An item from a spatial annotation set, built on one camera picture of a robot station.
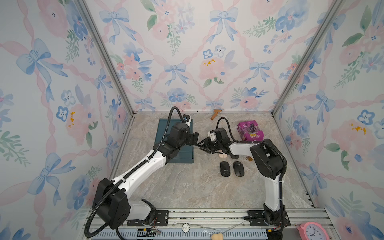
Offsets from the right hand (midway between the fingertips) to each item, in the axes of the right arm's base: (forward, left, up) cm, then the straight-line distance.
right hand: (198, 145), depth 96 cm
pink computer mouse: (-5, -15, -2) cm, 16 cm away
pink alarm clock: (-44, -53, -4) cm, 69 cm away
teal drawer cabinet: (-11, +7, +8) cm, 16 cm away
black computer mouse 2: (-15, -16, -3) cm, 22 cm away
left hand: (-2, +4, +19) cm, 19 cm away
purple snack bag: (+11, -36, +1) cm, 37 cm away
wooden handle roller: (+36, -14, -4) cm, 39 cm away
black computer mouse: (-13, -25, -4) cm, 28 cm away
